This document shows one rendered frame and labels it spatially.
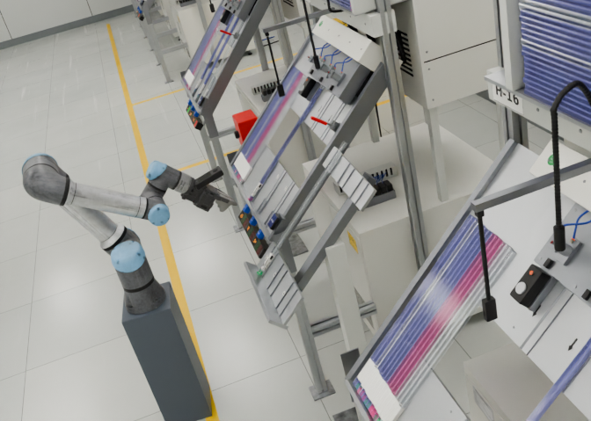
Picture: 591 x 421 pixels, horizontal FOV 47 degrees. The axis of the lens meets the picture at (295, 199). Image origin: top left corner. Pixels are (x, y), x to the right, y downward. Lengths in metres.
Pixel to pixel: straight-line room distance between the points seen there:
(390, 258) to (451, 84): 0.68
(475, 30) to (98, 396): 2.14
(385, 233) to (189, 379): 0.93
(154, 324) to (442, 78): 1.33
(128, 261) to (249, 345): 0.87
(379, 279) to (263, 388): 0.68
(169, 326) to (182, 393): 0.32
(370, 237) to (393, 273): 0.20
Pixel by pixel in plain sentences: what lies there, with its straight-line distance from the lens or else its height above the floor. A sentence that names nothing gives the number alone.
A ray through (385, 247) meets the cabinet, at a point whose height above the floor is 0.53.
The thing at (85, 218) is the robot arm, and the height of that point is 0.90.
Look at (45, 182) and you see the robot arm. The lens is 2.35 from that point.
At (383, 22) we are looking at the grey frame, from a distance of 2.21.
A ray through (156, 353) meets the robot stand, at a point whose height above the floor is 0.37.
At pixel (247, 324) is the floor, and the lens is 3.23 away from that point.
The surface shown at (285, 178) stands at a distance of 2.50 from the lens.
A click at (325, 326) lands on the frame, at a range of 2.60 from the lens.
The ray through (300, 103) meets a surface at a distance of 2.68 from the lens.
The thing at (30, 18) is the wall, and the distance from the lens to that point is 11.02.
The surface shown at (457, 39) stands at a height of 1.21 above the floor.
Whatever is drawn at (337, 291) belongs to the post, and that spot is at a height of 0.66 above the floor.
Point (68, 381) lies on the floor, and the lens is 3.37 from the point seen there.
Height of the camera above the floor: 1.95
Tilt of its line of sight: 28 degrees down
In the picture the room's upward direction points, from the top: 14 degrees counter-clockwise
